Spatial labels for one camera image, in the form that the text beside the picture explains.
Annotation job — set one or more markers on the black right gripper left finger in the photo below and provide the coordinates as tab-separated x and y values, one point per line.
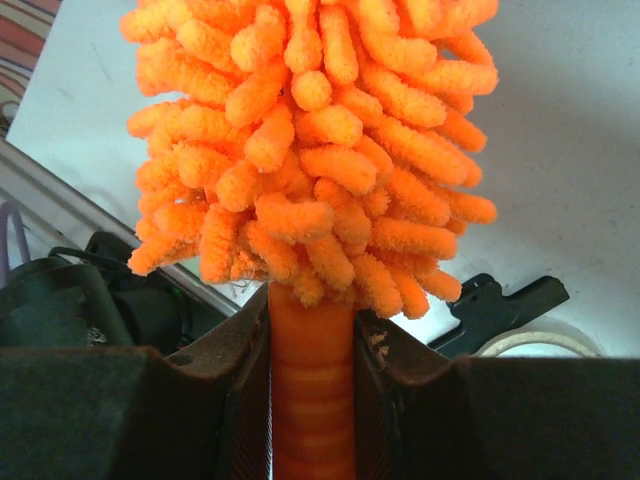
132	413

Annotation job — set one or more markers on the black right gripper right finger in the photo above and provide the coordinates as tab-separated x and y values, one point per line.
419	415

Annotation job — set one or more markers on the orange microfiber duster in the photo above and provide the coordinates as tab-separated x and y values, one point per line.
324	148

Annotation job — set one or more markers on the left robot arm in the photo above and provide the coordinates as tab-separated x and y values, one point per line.
89	297

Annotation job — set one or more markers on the masking tape roll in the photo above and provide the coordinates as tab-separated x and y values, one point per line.
537	344

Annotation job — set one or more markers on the black plastic clip piece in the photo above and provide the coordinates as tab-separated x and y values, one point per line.
484	312

